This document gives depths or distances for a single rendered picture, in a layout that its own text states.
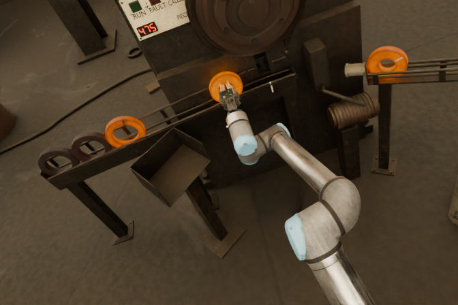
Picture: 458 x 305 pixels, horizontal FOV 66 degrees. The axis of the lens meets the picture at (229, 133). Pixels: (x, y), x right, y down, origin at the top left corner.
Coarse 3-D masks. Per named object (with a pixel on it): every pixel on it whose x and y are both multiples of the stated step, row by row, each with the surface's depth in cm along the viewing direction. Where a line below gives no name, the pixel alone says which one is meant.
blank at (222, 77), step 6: (222, 72) 159; (228, 72) 159; (216, 78) 158; (222, 78) 159; (228, 78) 159; (234, 78) 160; (240, 78) 163; (210, 84) 161; (216, 84) 160; (234, 84) 162; (240, 84) 162; (210, 90) 161; (216, 90) 162; (240, 90) 164; (216, 96) 164
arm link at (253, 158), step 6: (258, 138) 152; (258, 144) 151; (258, 150) 151; (264, 150) 152; (240, 156) 151; (246, 156) 148; (252, 156) 150; (258, 156) 153; (246, 162) 154; (252, 162) 154
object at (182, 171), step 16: (160, 144) 157; (176, 144) 163; (192, 144) 156; (144, 160) 154; (160, 160) 160; (176, 160) 161; (192, 160) 157; (208, 160) 154; (144, 176) 157; (160, 176) 158; (176, 176) 155; (192, 176) 152; (160, 192) 152; (176, 192) 149; (192, 192) 163; (208, 208) 175; (208, 224) 185; (224, 224) 200; (208, 240) 196; (224, 240) 193
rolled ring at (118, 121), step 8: (112, 120) 164; (120, 120) 162; (128, 120) 163; (136, 120) 166; (112, 128) 164; (136, 128) 167; (144, 128) 170; (112, 136) 167; (136, 136) 173; (112, 144) 170; (120, 144) 171
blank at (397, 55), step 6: (378, 48) 147; (384, 48) 144; (390, 48) 143; (396, 48) 143; (372, 54) 148; (378, 54) 146; (384, 54) 145; (390, 54) 144; (396, 54) 143; (402, 54) 142; (372, 60) 149; (378, 60) 148; (396, 60) 145; (402, 60) 144; (372, 66) 151; (378, 66) 150; (396, 66) 147; (402, 66) 146; (372, 72) 153; (384, 78) 153; (390, 78) 152
